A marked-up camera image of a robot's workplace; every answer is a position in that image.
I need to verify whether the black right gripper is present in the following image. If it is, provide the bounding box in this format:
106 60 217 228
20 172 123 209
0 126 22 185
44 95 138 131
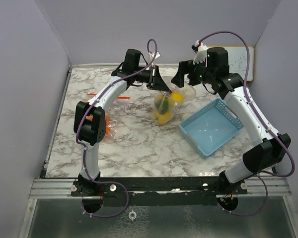
171 57 215 88

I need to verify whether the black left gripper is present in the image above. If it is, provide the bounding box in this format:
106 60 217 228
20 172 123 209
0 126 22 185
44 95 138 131
133 64 169 91

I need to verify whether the yellow toy lemon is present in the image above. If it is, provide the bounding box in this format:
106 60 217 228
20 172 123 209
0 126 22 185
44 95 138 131
170 92 183 103

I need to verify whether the clear zip bag orange zipper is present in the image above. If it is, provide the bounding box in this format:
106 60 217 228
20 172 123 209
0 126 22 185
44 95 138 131
85 92 131 141

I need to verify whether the yellow toy pepper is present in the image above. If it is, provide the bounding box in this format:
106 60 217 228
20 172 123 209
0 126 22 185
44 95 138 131
153 111 173 124

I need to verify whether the orange toy pumpkin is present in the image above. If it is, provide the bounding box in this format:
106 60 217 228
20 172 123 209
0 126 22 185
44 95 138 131
105 115 111 135

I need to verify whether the green orange toy mango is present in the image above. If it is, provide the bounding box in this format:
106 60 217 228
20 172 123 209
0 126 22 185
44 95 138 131
154 97 169 115

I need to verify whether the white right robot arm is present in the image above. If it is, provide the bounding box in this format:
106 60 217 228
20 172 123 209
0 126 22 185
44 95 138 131
171 44 291 194

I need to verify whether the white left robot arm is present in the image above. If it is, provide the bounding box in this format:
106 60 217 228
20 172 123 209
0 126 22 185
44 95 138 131
74 49 170 196

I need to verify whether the small whiteboard with writing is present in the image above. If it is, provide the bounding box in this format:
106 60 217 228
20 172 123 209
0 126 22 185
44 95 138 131
208 45 254 82

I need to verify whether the light blue perforated basket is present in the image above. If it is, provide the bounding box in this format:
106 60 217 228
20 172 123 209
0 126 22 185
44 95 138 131
179 99 243 158

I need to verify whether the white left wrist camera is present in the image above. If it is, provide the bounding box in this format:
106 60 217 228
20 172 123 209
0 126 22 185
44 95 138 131
149 51 161 60

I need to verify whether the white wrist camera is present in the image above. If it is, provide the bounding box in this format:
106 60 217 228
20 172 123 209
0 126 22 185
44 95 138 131
192 43 208 64
149 51 161 60

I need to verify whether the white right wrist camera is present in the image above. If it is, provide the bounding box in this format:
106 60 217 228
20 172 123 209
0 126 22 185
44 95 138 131
192 43 208 64

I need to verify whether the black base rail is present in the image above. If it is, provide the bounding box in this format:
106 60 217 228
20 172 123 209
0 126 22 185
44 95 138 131
71 177 247 207

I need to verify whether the aluminium frame rail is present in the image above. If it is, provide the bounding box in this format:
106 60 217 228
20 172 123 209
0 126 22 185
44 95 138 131
29 178 75 199

